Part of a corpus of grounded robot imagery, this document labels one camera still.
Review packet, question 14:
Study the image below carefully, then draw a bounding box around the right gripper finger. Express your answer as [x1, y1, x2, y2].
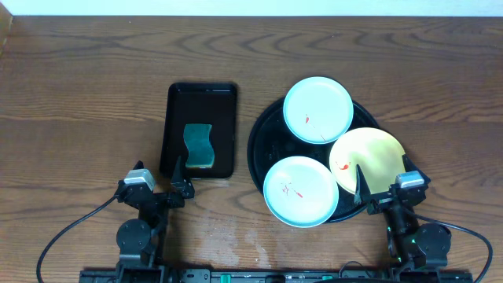
[354, 164, 371, 204]
[402, 154, 421, 175]

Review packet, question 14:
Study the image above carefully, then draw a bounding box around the yellow plate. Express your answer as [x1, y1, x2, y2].
[329, 127, 406, 194]

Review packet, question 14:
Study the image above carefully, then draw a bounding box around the green sponge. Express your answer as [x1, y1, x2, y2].
[183, 123, 215, 169]

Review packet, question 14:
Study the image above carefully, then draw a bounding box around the light blue plate bottom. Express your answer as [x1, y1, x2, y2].
[263, 156, 340, 228]

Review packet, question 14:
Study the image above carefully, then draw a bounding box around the light blue plate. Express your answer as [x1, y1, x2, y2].
[263, 156, 340, 228]
[282, 76, 354, 145]

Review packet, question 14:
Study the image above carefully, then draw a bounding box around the light blue plate top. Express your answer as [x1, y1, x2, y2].
[282, 76, 354, 145]

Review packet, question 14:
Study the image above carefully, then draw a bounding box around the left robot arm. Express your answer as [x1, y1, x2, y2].
[114, 157, 195, 267]

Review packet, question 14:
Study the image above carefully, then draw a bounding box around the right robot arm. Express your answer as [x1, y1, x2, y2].
[354, 155, 451, 272]

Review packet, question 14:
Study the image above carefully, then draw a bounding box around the black rectangular tray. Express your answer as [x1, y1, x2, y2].
[160, 83, 237, 178]

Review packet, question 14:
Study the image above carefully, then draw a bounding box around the left black cable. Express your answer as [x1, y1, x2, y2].
[35, 195, 119, 283]

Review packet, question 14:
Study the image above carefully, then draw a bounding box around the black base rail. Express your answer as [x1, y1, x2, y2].
[79, 268, 473, 283]

